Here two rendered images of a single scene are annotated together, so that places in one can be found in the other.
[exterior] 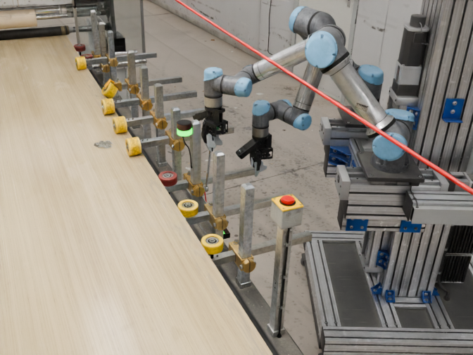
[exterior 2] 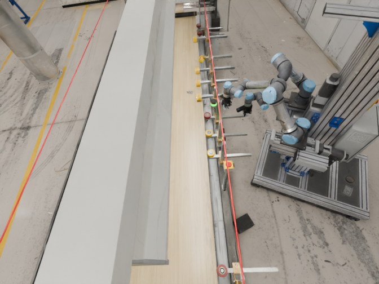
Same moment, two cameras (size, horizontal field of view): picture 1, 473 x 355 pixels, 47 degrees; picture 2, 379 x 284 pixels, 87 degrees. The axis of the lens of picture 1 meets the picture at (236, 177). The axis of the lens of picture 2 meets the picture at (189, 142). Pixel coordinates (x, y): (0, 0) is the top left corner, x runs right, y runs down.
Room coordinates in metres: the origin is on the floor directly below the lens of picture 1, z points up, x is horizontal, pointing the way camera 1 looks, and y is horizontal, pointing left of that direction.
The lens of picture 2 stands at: (0.61, -0.27, 2.66)
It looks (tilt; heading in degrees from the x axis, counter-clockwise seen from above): 57 degrees down; 31
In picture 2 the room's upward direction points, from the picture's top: 8 degrees counter-clockwise
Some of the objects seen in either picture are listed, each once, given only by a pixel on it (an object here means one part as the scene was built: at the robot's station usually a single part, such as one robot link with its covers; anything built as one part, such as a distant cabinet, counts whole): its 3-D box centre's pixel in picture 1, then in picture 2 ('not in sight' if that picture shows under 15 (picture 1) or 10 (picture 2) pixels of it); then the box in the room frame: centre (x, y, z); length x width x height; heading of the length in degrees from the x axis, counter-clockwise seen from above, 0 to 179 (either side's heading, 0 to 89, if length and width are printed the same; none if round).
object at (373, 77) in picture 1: (368, 81); (307, 88); (2.44, -0.60, 1.21); 0.13 x 0.12 x 0.14; 38
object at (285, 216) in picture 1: (286, 212); (228, 166); (1.35, -0.15, 1.18); 0.07 x 0.07 x 0.08; 25
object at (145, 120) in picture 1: (167, 116); (217, 81); (2.55, 0.36, 0.95); 0.50 x 0.04 x 0.04; 115
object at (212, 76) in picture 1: (213, 82); (228, 88); (2.08, 0.10, 1.31); 0.09 x 0.08 x 0.11; 68
